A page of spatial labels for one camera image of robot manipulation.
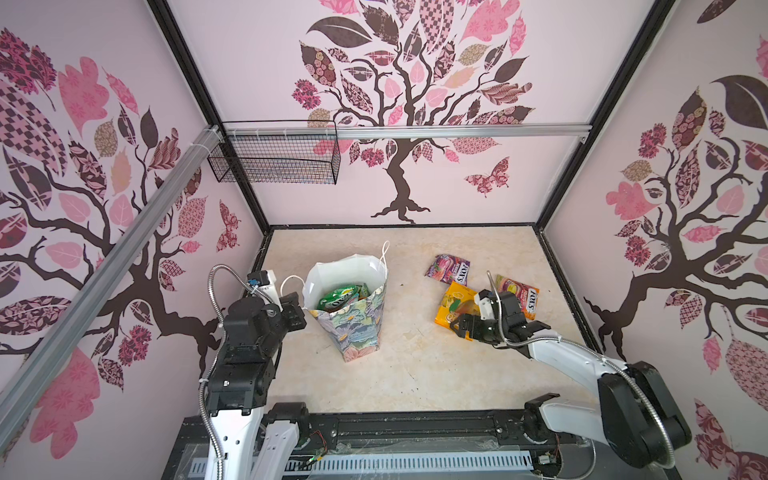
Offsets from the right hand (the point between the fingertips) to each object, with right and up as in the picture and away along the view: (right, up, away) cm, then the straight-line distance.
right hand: (462, 324), depth 88 cm
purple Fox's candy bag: (-1, +16, +15) cm, 22 cm away
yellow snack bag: (-1, +6, +4) cm, 7 cm away
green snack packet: (-35, +9, -8) cm, 37 cm away
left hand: (-43, +11, -20) cm, 49 cm away
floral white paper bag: (-30, +2, -12) cm, 33 cm away
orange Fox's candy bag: (+23, +7, +6) cm, 25 cm away
